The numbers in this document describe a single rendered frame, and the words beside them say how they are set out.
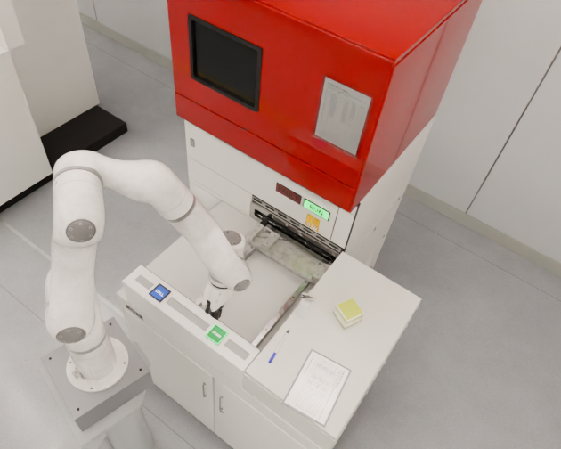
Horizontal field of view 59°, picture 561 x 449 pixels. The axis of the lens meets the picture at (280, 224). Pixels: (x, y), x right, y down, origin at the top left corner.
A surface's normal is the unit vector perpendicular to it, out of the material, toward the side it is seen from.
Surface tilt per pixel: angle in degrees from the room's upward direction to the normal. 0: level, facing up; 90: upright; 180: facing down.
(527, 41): 90
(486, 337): 0
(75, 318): 62
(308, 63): 90
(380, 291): 0
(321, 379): 0
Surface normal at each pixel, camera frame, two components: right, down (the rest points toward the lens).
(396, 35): 0.09, -0.64
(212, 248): 0.03, 0.06
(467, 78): -0.57, 0.59
